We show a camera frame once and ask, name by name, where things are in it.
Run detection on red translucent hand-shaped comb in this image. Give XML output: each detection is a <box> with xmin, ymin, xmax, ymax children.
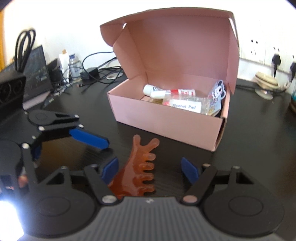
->
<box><xmin>108</xmin><ymin>135</ymin><xmax>159</xmax><ymax>199</ymax></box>

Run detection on grey clear sachet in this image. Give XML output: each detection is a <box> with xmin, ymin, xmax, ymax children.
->
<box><xmin>162</xmin><ymin>97</ymin><xmax>210</xmax><ymax>115</ymax></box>

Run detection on cartoon sticker packet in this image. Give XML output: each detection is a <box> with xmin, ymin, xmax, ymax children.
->
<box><xmin>208</xmin><ymin>80</ymin><xmax>226</xmax><ymax>116</ymax></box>

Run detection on red white tube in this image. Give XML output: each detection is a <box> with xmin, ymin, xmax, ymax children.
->
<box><xmin>150</xmin><ymin>89</ymin><xmax>196</xmax><ymax>99</ymax></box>

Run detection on pink cardboard box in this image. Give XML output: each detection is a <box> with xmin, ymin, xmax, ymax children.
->
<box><xmin>100</xmin><ymin>8</ymin><xmax>239</xmax><ymax>151</ymax></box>

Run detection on white cream tube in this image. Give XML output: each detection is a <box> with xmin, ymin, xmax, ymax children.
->
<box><xmin>143</xmin><ymin>84</ymin><xmax>163</xmax><ymax>96</ymax></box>

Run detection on person left hand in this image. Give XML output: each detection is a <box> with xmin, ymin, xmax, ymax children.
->
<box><xmin>18</xmin><ymin>175</ymin><xmax>28</xmax><ymax>188</ymax></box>

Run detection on black laptop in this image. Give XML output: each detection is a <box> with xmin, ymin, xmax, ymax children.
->
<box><xmin>1</xmin><ymin>46</ymin><xmax>53</xmax><ymax>110</ymax></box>

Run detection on black power adapter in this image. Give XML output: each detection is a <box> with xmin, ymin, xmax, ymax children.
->
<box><xmin>80</xmin><ymin>67</ymin><xmax>99</xmax><ymax>80</ymax></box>

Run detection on small clear bottle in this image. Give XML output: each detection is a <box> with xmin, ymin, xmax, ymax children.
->
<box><xmin>69</xmin><ymin>54</ymin><xmax>83</xmax><ymax>78</ymax></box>

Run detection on silver desk grommet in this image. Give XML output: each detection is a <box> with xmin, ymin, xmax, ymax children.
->
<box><xmin>106</xmin><ymin>72</ymin><xmax>123</xmax><ymax>80</ymax></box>

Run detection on white tube wooden cap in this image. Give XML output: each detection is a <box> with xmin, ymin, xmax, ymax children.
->
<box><xmin>59</xmin><ymin>49</ymin><xmax>69</xmax><ymax>79</ymax></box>

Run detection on gold foil packet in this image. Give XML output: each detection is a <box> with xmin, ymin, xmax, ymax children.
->
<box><xmin>141</xmin><ymin>96</ymin><xmax>163</xmax><ymax>104</ymax></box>

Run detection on brown fish oil bottle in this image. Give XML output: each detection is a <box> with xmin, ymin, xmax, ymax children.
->
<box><xmin>290</xmin><ymin>88</ymin><xmax>296</xmax><ymax>108</ymax></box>

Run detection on black tangled cable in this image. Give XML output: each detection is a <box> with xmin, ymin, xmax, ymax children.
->
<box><xmin>62</xmin><ymin>51</ymin><xmax>128</xmax><ymax>95</ymax></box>

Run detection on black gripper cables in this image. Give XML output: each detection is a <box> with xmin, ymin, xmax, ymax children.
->
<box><xmin>14</xmin><ymin>28</ymin><xmax>37</xmax><ymax>72</ymax></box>

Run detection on black wall plug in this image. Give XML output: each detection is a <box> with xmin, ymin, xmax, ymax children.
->
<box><xmin>272</xmin><ymin>54</ymin><xmax>281</xmax><ymax>78</ymax></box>
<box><xmin>290</xmin><ymin>62</ymin><xmax>296</xmax><ymax>82</ymax></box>

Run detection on white wall socket strip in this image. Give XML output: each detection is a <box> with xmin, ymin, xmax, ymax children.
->
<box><xmin>238</xmin><ymin>34</ymin><xmax>295</xmax><ymax>78</ymax></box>

